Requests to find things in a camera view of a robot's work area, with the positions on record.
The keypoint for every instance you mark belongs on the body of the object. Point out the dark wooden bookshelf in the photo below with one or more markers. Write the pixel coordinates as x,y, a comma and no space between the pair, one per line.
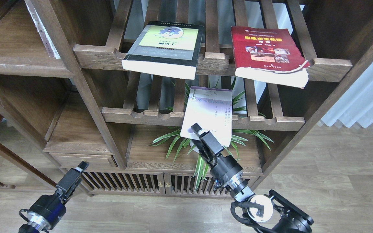
86,106

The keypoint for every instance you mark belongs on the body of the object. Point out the upright book worn spine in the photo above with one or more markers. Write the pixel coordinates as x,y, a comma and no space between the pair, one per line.
47,41

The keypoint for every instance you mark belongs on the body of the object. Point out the white curtain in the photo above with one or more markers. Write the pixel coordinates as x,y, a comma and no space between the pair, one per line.
355,107

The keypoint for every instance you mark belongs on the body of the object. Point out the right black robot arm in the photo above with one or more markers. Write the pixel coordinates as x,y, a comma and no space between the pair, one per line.
270,213

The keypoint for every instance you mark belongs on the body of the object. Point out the white plant pot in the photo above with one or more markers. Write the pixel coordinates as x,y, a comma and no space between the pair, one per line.
194,146

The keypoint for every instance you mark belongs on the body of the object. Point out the green spider plant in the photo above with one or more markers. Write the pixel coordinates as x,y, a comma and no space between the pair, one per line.
202,168

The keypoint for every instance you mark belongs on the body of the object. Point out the red cover book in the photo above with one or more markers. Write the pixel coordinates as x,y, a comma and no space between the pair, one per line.
268,55

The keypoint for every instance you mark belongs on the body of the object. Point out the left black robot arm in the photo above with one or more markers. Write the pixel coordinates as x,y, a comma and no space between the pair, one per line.
48,210

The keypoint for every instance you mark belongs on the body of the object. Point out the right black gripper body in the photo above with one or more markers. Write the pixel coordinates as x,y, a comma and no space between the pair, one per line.
224,169

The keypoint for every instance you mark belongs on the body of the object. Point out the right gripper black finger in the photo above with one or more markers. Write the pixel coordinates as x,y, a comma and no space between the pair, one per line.
198,132

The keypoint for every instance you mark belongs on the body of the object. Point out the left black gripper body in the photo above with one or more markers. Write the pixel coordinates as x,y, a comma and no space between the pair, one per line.
48,210

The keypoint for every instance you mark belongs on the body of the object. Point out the black yellow thick book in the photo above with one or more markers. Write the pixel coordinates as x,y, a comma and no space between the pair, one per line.
166,49

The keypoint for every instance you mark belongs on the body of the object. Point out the lavender white book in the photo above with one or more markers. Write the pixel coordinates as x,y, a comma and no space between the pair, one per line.
212,110

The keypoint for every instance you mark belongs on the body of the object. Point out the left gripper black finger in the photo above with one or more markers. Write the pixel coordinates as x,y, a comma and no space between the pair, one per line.
83,165

